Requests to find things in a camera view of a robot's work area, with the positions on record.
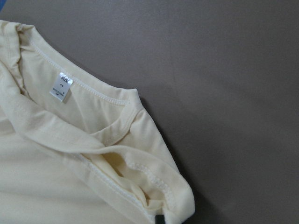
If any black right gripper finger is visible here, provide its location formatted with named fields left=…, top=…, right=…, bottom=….
left=155, top=215, right=166, bottom=224

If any beige long-sleeve graphic shirt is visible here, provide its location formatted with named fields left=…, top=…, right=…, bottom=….
left=0, top=21, right=195, bottom=224

